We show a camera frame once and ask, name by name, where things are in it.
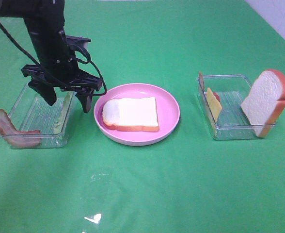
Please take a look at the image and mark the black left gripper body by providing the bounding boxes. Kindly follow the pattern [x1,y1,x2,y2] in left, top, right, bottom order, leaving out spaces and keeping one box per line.
[22,35,102,91]

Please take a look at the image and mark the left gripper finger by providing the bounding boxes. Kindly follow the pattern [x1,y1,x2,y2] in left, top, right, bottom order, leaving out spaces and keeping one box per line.
[76,88,94,113]
[28,80,57,106]

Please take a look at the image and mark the green lettuce leaf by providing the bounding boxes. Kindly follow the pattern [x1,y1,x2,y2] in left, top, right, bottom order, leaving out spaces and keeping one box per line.
[53,92,73,134]

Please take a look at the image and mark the bacon strip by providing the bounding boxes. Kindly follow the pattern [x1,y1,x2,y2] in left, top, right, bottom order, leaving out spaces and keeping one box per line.
[0,109,41,148]
[199,71,221,101]

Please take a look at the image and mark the bread slice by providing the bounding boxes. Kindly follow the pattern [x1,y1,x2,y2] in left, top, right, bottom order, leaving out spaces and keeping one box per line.
[102,97,159,132]
[241,69,285,138]

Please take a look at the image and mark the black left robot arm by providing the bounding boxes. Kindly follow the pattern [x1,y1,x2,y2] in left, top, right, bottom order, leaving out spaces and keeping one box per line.
[0,0,106,113]

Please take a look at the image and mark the left clear plastic tray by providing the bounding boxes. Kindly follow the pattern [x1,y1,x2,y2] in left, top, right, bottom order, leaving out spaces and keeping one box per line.
[8,84,78,149]

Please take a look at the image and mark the clear plastic tray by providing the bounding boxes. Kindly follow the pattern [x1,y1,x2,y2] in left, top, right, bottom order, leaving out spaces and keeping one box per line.
[196,74,277,141]
[8,84,78,149]

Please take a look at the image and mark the pink round plate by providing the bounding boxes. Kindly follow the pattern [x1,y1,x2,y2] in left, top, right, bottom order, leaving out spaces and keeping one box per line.
[94,83,180,146]

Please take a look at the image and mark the yellow cheese slice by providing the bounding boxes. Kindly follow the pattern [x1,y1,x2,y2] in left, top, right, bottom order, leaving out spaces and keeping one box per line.
[206,87,222,122]

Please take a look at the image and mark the right clear plastic tray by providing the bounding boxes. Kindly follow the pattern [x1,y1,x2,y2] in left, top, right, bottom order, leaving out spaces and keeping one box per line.
[196,74,277,141]

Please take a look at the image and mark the green tablecloth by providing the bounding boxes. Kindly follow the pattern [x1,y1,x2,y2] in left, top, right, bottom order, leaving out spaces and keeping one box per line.
[0,0,285,233]

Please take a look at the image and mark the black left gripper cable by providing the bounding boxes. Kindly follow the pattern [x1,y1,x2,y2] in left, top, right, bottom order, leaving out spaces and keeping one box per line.
[0,4,107,97]

